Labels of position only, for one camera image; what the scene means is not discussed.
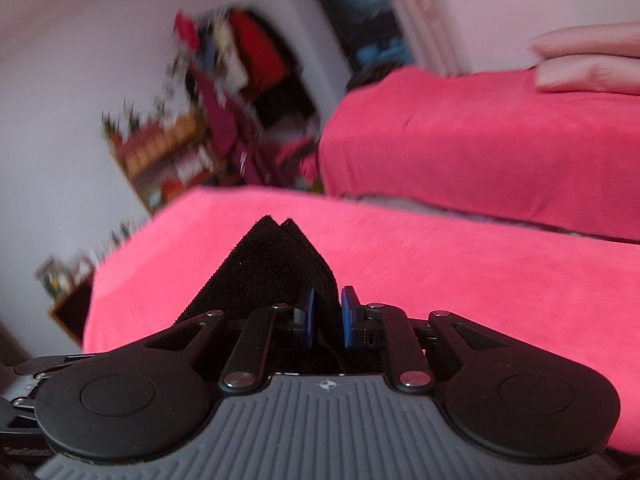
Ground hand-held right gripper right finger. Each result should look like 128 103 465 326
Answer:
341 285 512 394

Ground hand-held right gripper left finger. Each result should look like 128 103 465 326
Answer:
120 287 317 394

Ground black pants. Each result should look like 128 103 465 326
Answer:
172 215 346 376

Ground small wooden side table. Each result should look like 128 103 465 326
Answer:
34 217 151 350

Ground pink fleece blanket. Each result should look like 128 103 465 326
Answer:
81 185 640 457

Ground bed with pink cover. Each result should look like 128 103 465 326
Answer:
316 66 640 242

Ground wooden shelf with items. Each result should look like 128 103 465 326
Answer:
100 100 231 217

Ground white curtain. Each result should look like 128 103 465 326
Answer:
377 0 473 77

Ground light pink pillow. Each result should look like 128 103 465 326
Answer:
530 22 640 61
535 54 640 95

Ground dark blue wall picture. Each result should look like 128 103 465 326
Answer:
300 0 416 92

